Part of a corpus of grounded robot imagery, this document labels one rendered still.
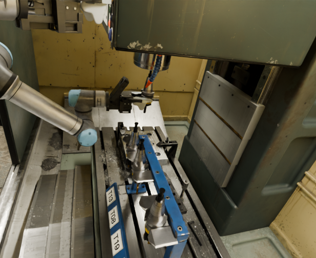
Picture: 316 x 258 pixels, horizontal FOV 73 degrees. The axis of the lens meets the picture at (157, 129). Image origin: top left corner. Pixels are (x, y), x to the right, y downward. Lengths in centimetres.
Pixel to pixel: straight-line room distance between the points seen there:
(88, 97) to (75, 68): 105
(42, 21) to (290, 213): 145
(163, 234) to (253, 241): 100
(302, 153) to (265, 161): 29
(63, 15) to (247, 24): 49
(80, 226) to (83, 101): 59
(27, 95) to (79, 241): 67
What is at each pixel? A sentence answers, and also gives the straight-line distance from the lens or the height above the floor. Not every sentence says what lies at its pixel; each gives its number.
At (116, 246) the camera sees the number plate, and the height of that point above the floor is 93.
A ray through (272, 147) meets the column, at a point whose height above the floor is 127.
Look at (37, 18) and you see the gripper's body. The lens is 51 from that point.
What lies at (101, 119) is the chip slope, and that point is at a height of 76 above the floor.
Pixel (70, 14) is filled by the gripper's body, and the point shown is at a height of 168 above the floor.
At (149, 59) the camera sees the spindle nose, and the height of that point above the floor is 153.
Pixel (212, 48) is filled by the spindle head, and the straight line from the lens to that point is 68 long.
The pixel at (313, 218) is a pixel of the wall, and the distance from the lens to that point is 144.
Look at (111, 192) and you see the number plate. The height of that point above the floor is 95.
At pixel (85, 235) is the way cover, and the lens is 114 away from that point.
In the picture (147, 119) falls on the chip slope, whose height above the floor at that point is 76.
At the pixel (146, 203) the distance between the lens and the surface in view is 67.
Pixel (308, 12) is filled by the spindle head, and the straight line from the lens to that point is 86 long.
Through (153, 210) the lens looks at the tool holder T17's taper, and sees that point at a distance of 60.
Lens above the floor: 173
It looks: 31 degrees down
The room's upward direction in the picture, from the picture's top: 11 degrees clockwise
